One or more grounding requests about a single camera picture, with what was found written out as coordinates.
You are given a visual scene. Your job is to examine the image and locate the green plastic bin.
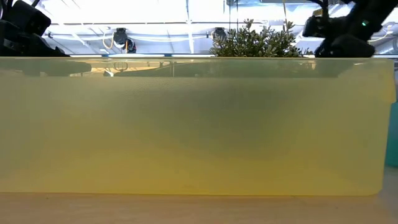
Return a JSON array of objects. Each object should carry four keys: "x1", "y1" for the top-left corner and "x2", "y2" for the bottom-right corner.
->
[{"x1": 384, "y1": 101, "x2": 398, "y2": 169}]

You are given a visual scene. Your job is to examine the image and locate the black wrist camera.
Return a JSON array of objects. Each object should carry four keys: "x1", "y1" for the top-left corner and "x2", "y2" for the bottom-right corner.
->
[
  {"x1": 7, "y1": 0, "x2": 52, "y2": 37},
  {"x1": 302, "y1": 14, "x2": 333, "y2": 39}
]

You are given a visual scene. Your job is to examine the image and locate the small green artificial plant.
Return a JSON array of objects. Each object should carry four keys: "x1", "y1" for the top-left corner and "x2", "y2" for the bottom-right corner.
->
[{"x1": 210, "y1": 18, "x2": 313, "y2": 58}]

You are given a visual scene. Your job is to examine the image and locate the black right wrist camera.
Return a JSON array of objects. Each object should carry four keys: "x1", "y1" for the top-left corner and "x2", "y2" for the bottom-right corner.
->
[{"x1": 302, "y1": 14, "x2": 333, "y2": 39}]

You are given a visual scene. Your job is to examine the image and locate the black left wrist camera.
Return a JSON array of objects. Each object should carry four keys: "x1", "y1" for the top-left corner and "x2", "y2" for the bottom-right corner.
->
[{"x1": 7, "y1": 0, "x2": 52, "y2": 37}]

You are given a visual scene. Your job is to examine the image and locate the yellow plastic bin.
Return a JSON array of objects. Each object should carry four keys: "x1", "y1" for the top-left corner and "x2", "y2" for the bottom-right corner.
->
[{"x1": 0, "y1": 57, "x2": 397, "y2": 197}]

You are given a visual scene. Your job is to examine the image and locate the black round fixture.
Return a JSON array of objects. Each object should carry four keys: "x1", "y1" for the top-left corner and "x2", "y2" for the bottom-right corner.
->
[
  {"x1": 212, "y1": 27, "x2": 228, "y2": 42},
  {"x1": 112, "y1": 27, "x2": 137, "y2": 55}
]

